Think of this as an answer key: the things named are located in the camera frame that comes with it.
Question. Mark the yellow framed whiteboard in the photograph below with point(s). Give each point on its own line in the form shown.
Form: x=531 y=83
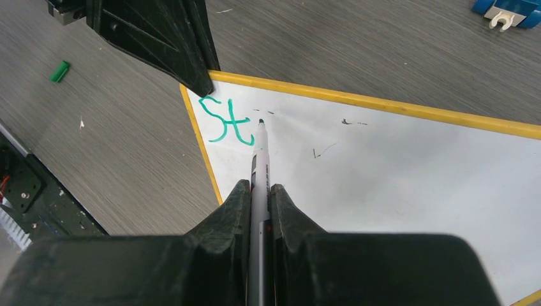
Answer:
x=356 y=163

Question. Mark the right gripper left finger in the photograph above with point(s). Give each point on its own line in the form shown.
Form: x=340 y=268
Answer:
x=217 y=273

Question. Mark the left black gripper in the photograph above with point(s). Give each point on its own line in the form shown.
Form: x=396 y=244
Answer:
x=173 y=36

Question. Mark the blue red toy car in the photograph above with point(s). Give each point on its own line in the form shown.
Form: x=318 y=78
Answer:
x=509 y=13

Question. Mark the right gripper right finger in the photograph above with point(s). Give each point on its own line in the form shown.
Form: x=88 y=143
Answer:
x=293 y=265

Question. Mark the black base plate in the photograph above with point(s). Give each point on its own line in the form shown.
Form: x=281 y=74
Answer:
x=35 y=205

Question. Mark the white marker pen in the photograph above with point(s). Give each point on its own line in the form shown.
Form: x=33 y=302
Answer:
x=260 y=265

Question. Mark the green marker cap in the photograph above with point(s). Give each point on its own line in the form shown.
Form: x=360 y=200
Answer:
x=60 y=72

